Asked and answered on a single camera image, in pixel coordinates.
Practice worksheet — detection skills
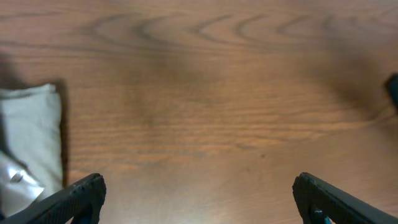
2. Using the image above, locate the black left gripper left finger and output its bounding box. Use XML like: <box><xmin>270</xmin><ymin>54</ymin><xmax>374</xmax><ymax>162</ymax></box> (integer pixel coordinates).
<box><xmin>1</xmin><ymin>173</ymin><xmax>106</xmax><ymax>224</ymax></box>

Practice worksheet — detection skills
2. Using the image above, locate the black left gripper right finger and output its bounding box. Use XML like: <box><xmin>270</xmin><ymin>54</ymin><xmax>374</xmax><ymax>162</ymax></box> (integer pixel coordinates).
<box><xmin>292</xmin><ymin>172</ymin><xmax>397</xmax><ymax>224</ymax></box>

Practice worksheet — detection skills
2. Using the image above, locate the white folded shirt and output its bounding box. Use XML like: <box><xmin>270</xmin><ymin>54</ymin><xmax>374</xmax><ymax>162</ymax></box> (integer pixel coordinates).
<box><xmin>1</xmin><ymin>152</ymin><xmax>44</xmax><ymax>218</ymax></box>

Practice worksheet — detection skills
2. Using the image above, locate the grey-green folded garment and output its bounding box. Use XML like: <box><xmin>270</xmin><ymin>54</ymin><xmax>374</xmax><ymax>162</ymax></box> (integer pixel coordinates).
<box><xmin>1</xmin><ymin>84</ymin><xmax>63</xmax><ymax>200</ymax></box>

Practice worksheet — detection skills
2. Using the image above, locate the black folded garment at right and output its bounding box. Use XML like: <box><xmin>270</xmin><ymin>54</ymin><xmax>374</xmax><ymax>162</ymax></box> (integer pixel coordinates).
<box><xmin>384</xmin><ymin>73</ymin><xmax>398</xmax><ymax>110</ymax></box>

